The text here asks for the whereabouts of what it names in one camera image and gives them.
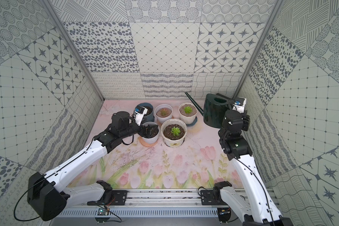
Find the small white pot reddish succulent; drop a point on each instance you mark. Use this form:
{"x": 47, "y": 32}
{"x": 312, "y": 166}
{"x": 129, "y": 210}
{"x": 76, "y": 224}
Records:
{"x": 163, "y": 112}

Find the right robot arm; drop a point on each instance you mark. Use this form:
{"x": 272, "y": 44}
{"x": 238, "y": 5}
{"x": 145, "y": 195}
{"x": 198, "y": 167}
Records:
{"x": 259, "y": 209}

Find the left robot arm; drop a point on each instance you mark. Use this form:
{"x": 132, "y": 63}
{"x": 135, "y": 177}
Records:
{"x": 48, "y": 194}

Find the black plastic tool case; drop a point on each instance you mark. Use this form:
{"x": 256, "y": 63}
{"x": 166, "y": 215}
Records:
{"x": 231, "y": 100}

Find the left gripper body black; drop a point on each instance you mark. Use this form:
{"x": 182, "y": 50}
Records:
{"x": 140, "y": 128}

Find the blue-grey saucer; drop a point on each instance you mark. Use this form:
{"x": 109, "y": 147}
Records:
{"x": 193, "y": 123}

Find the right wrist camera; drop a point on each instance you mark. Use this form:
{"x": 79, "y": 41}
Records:
{"x": 239, "y": 104}

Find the white pot brown soil succulent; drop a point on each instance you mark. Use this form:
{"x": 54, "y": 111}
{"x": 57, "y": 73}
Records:
{"x": 188, "y": 113}

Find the blue-grey pot red succulent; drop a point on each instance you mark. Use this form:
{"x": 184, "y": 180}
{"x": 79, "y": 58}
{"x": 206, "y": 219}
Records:
{"x": 149, "y": 116}

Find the large white pot green succulent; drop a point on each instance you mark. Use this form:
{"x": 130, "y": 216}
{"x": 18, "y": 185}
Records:
{"x": 173, "y": 132}

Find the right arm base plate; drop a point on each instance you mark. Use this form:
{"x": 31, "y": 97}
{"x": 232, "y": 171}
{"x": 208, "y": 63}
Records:
{"x": 208, "y": 198}

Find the aluminium mounting rail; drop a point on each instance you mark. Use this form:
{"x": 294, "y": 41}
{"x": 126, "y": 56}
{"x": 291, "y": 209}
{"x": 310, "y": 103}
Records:
{"x": 161, "y": 198}

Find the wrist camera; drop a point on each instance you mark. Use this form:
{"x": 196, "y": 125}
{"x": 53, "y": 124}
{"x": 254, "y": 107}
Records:
{"x": 139, "y": 114}
{"x": 239, "y": 104}

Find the white pot yellow-green succulent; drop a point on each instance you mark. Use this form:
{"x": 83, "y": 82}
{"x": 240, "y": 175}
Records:
{"x": 152, "y": 140}

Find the small green circuit board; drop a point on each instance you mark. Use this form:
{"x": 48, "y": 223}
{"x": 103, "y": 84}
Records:
{"x": 102, "y": 216}

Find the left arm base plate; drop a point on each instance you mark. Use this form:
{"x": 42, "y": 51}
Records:
{"x": 115, "y": 197}

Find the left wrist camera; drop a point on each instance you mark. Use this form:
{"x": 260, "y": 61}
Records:
{"x": 139, "y": 114}

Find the terracotta saucer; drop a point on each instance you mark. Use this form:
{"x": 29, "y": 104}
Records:
{"x": 145, "y": 144}

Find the floral pink table mat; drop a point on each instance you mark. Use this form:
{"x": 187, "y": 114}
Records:
{"x": 199, "y": 161}

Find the dark green watering can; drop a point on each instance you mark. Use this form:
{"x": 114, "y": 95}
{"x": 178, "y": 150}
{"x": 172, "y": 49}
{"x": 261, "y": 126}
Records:
{"x": 213, "y": 111}

